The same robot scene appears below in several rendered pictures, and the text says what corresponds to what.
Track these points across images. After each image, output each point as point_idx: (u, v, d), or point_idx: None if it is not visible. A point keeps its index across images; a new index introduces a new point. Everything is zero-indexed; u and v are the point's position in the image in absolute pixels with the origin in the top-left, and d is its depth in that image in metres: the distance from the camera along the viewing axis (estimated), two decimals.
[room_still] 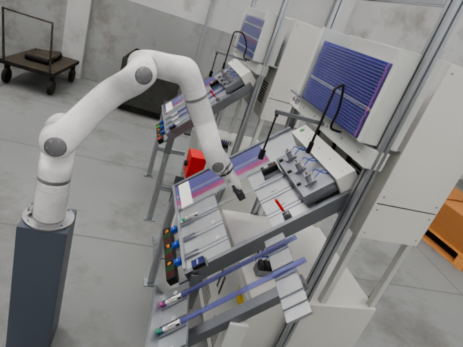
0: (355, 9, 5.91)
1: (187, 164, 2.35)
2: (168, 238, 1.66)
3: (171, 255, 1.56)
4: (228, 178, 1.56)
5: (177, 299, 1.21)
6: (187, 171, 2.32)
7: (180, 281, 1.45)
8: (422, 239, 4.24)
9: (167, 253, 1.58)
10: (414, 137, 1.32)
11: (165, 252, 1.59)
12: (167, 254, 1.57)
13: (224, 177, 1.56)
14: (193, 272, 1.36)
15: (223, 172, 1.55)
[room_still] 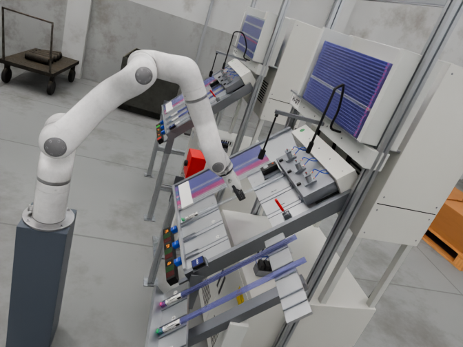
0: (355, 9, 5.91)
1: (187, 164, 2.35)
2: (168, 238, 1.66)
3: (171, 255, 1.56)
4: (228, 178, 1.56)
5: (177, 299, 1.21)
6: (187, 171, 2.32)
7: (180, 281, 1.45)
8: (422, 239, 4.24)
9: (167, 253, 1.58)
10: (414, 137, 1.32)
11: (165, 252, 1.59)
12: (167, 254, 1.57)
13: (224, 177, 1.56)
14: (193, 272, 1.36)
15: (223, 172, 1.55)
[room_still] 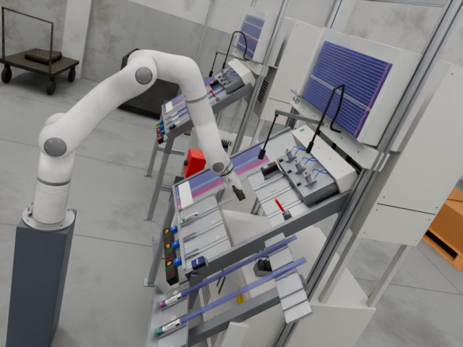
0: (355, 9, 5.91)
1: (187, 164, 2.35)
2: (168, 238, 1.66)
3: (171, 255, 1.56)
4: (228, 178, 1.56)
5: (177, 299, 1.21)
6: (187, 171, 2.32)
7: (180, 281, 1.45)
8: (422, 239, 4.24)
9: (167, 253, 1.58)
10: (414, 137, 1.32)
11: (165, 252, 1.59)
12: (167, 254, 1.57)
13: (224, 177, 1.56)
14: (193, 272, 1.36)
15: (223, 172, 1.55)
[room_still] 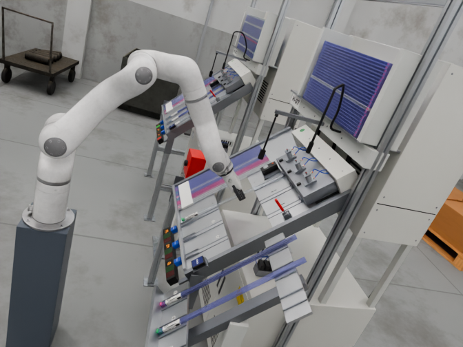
0: (355, 9, 5.91)
1: (187, 164, 2.35)
2: (168, 238, 1.66)
3: (171, 255, 1.56)
4: (228, 178, 1.56)
5: (177, 299, 1.21)
6: (187, 171, 2.32)
7: (180, 281, 1.45)
8: (422, 239, 4.24)
9: (167, 253, 1.58)
10: (414, 137, 1.32)
11: (165, 252, 1.59)
12: (167, 254, 1.57)
13: (224, 177, 1.56)
14: (193, 272, 1.36)
15: (223, 172, 1.55)
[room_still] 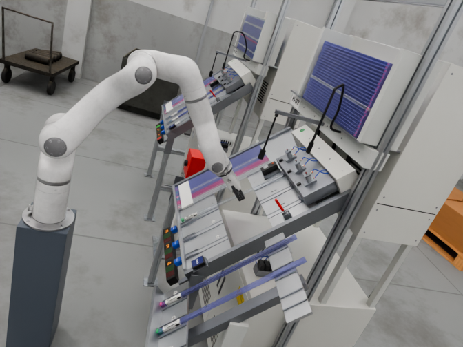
0: (355, 9, 5.91)
1: (187, 164, 2.35)
2: (168, 238, 1.66)
3: (171, 255, 1.56)
4: (227, 178, 1.56)
5: (177, 299, 1.21)
6: (187, 171, 2.32)
7: (180, 281, 1.45)
8: (422, 239, 4.24)
9: (167, 253, 1.58)
10: (414, 137, 1.32)
11: (165, 252, 1.59)
12: (167, 254, 1.57)
13: (224, 177, 1.56)
14: (193, 272, 1.36)
15: (222, 172, 1.55)
